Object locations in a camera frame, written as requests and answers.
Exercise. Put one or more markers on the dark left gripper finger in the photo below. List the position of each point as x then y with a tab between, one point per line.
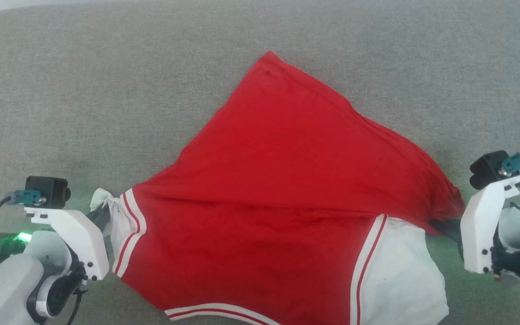
99	215
104	229

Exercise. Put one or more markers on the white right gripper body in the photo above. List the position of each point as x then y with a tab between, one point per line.
481	230

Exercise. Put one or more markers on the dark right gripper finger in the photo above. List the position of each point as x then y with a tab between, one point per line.
445	224
453	238

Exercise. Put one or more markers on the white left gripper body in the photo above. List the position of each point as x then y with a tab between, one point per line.
77	234

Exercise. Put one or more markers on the red and white basketball jersey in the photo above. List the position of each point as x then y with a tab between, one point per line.
278	203

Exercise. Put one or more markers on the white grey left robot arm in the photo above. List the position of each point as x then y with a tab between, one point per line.
7	280

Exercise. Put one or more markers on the grey fabric sofa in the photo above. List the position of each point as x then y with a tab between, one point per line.
106	90

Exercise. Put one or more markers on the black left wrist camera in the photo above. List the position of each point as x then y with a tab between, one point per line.
48	192

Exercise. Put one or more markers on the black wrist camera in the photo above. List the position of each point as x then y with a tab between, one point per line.
48	192
488	169

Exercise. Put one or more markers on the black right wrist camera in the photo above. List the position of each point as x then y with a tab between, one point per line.
488	169

